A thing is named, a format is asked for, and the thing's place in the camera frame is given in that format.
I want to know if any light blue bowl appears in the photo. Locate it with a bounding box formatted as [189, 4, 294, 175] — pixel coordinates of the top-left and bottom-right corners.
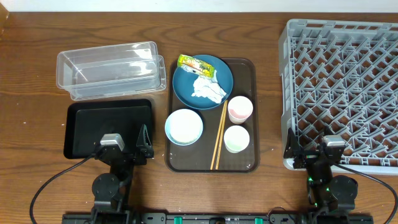
[165, 109, 203, 146]

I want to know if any white cup green inside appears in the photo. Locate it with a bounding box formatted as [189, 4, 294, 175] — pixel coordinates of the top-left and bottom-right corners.
[223, 125, 250, 153]

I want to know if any white cup pink inside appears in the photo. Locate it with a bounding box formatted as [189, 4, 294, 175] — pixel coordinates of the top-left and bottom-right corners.
[227, 96, 254, 124]

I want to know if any dark blue round plate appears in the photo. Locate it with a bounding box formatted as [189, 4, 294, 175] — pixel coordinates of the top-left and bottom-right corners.
[172, 55, 234, 110]

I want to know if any wooden chopstick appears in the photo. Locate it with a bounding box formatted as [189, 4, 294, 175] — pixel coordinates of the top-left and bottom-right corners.
[210, 100, 228, 170]
[215, 100, 228, 170]

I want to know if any white paper napkin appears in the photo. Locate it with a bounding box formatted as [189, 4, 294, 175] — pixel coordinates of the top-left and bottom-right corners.
[191, 70, 226, 104]

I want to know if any yellow green snack wrapper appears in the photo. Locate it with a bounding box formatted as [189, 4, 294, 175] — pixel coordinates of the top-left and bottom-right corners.
[177, 54, 216, 78]

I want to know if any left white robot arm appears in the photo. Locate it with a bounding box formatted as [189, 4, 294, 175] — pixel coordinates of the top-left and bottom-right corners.
[89, 124, 154, 223]

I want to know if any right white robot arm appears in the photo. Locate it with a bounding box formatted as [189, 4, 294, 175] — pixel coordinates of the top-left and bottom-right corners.
[284, 128, 358, 222]

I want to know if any black plastic waste tray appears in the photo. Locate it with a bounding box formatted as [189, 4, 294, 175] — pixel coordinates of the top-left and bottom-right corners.
[63, 99, 153, 159]

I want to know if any clear plastic waste bin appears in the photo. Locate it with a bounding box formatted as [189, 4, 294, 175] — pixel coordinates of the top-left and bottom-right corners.
[56, 41, 167, 101]

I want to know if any grey dishwasher rack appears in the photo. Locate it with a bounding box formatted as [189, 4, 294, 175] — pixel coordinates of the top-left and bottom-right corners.
[279, 19, 397, 175]

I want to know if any brown plastic serving tray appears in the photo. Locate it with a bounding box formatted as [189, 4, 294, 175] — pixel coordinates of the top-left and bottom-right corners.
[165, 58, 260, 173]

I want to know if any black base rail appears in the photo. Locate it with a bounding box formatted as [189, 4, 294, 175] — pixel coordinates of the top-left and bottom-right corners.
[61, 212, 374, 224]

